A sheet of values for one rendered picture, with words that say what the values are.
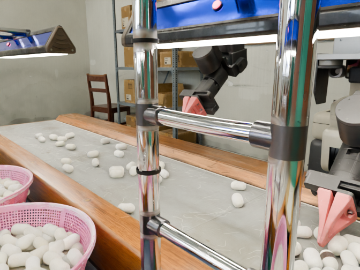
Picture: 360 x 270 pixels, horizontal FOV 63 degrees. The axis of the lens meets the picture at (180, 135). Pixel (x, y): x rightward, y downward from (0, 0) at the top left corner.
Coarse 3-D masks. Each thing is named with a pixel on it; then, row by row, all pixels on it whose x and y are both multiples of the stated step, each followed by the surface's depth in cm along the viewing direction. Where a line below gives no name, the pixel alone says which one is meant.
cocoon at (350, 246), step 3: (351, 243) 42; (354, 243) 42; (357, 243) 42; (348, 246) 42; (351, 246) 41; (354, 246) 41; (357, 246) 41; (348, 249) 42; (351, 249) 41; (354, 249) 41; (357, 249) 41; (354, 252) 41; (357, 252) 40; (357, 255) 40; (357, 258) 40
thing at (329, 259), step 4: (320, 252) 41; (332, 252) 40; (324, 260) 39; (328, 260) 38; (332, 260) 38; (336, 260) 39; (324, 264) 39; (328, 264) 38; (332, 264) 38; (336, 264) 38; (336, 268) 38
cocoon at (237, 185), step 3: (231, 183) 64; (234, 183) 64; (237, 183) 64; (240, 183) 64; (243, 183) 64; (231, 186) 64; (234, 186) 64; (237, 186) 64; (240, 186) 63; (243, 186) 63; (234, 189) 64; (237, 189) 64; (240, 189) 64; (243, 189) 64
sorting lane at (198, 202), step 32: (0, 128) 128; (32, 128) 128; (64, 128) 128; (128, 160) 85; (160, 160) 85; (96, 192) 63; (128, 192) 63; (160, 192) 63; (192, 192) 63; (224, 192) 63; (256, 192) 63; (192, 224) 50; (224, 224) 50; (256, 224) 50; (352, 224) 50; (256, 256) 42
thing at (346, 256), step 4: (344, 252) 40; (348, 252) 40; (340, 256) 41; (344, 256) 40; (348, 256) 39; (352, 256) 39; (344, 260) 39; (348, 260) 39; (352, 260) 38; (356, 260) 39; (344, 264) 39; (352, 264) 38; (356, 264) 38
